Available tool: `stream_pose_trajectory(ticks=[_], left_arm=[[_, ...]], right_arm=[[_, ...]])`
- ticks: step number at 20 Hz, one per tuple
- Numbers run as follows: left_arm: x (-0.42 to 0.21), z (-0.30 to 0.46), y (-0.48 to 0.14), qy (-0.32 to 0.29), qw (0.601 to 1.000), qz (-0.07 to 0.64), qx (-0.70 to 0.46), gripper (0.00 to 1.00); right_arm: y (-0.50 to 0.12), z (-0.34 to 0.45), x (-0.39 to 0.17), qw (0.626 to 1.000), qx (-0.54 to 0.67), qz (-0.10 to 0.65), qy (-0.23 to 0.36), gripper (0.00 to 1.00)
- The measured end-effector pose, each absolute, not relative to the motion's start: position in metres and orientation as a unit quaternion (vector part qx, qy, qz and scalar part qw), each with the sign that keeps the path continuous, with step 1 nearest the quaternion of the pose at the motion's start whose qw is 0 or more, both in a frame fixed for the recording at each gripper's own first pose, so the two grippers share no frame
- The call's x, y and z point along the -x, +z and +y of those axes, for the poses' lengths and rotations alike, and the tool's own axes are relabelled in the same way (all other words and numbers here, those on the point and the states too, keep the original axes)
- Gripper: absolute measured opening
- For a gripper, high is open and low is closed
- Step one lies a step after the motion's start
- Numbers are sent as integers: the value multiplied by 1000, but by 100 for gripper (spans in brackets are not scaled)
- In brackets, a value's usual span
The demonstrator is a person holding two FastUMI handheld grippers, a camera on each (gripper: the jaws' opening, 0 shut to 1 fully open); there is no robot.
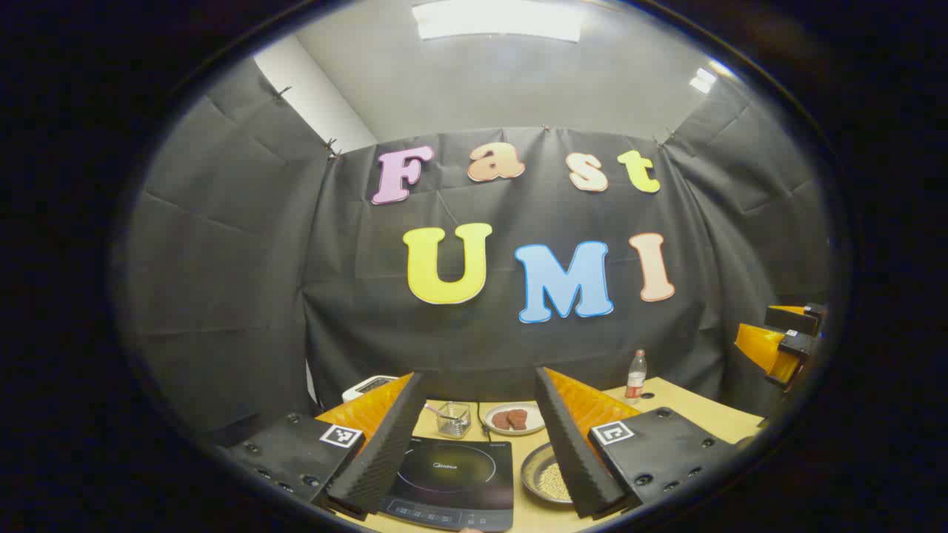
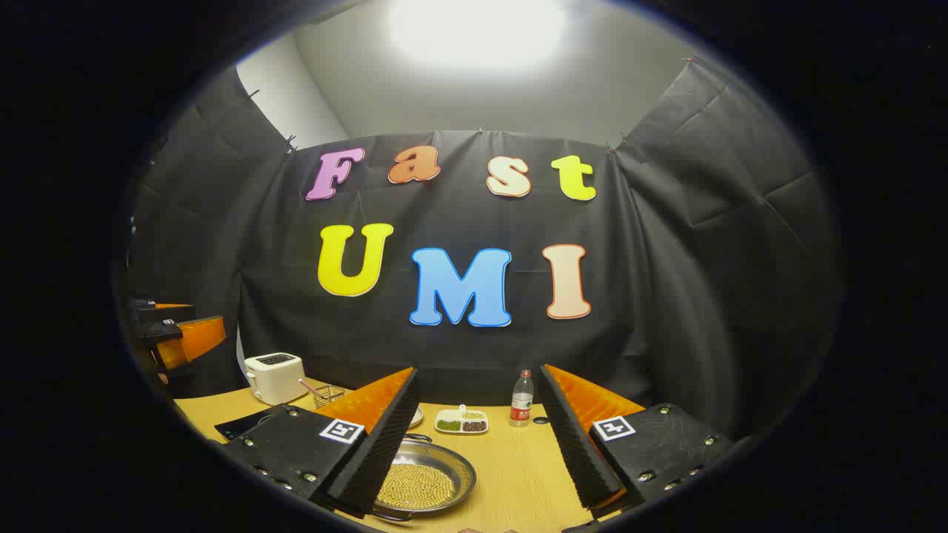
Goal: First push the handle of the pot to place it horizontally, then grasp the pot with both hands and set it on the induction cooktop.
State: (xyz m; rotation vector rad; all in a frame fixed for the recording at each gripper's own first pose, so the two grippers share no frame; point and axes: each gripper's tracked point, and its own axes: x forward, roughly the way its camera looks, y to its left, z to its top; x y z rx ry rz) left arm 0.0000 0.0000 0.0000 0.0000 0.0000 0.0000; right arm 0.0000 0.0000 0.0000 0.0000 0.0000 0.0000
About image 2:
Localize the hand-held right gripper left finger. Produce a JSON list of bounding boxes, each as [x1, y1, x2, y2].
[[222, 368, 421, 517]]

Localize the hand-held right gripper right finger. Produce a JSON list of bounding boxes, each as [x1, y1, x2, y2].
[[538, 363, 734, 512]]

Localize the stainless steel pot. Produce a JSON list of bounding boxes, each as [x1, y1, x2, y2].
[[374, 434, 477, 523]]

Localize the black induction cooktop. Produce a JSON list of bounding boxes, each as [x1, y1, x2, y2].
[[215, 406, 278, 443]]

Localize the pile of soybeans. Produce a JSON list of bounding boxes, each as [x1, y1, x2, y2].
[[379, 463, 455, 510]]

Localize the plastic water bottle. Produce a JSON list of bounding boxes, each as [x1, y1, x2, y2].
[[509, 369, 535, 428]]

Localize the white divided bean dish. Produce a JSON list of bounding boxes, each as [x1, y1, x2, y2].
[[435, 405, 490, 435]]

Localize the white toaster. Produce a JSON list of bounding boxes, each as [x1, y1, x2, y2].
[[244, 352, 307, 405]]

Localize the large ceiling light panel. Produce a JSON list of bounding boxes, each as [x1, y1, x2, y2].
[[389, 0, 567, 71]]

